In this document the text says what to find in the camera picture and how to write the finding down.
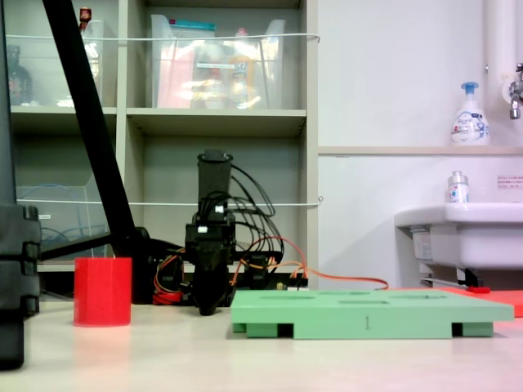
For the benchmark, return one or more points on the large clear plastic bin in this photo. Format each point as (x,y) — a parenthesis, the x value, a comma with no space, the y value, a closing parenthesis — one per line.
(184,77)

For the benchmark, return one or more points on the pink wall notice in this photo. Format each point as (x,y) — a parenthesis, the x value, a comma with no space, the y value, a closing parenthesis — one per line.
(510,182)

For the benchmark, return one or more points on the notched black stand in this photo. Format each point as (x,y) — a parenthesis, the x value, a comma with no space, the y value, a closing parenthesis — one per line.
(14,265)

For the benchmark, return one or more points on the white sink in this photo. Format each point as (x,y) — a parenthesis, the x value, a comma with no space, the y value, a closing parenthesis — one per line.
(482,237)

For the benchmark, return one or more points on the white wall pipe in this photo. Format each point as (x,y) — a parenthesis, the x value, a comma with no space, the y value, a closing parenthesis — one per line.
(500,32)

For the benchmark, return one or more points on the blue topped bag box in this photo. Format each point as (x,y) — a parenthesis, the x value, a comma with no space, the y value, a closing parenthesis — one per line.
(192,28)

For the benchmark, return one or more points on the small clear sanitizer bottle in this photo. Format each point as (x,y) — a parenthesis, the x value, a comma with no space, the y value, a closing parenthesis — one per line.
(457,190)

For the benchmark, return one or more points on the clear plastic storage bin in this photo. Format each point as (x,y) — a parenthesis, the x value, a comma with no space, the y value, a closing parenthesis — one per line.
(41,69)

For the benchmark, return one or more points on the grey shelf unit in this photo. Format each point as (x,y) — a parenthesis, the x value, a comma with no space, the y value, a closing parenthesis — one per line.
(216,122)

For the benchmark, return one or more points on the black red table clamp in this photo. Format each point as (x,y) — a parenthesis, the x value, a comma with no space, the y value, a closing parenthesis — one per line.
(167,281)
(258,269)

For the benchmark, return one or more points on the dark glass bottle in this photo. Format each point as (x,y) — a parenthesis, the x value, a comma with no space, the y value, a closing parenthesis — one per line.
(18,81)

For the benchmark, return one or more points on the spray bottle pink cap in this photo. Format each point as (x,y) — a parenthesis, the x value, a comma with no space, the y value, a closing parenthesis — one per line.
(242,73)

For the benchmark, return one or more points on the red octagonal pillar block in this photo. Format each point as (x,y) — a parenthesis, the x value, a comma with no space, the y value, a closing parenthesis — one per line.
(102,292)

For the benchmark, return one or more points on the brown bottle red cap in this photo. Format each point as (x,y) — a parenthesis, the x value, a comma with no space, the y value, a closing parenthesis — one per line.
(85,16)

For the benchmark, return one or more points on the green shape sorting board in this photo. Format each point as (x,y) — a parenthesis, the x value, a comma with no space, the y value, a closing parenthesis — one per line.
(367,312)

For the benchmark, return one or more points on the metal faucet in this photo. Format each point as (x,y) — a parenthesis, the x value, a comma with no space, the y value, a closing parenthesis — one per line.
(515,98)

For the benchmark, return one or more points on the white foam soap bottle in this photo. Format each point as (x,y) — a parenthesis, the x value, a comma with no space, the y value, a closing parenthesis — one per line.
(470,122)

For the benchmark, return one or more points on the black tripod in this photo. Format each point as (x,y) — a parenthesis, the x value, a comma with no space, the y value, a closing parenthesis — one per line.
(81,102)

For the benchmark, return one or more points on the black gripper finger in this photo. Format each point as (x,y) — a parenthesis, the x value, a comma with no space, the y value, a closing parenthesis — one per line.
(203,290)
(218,288)

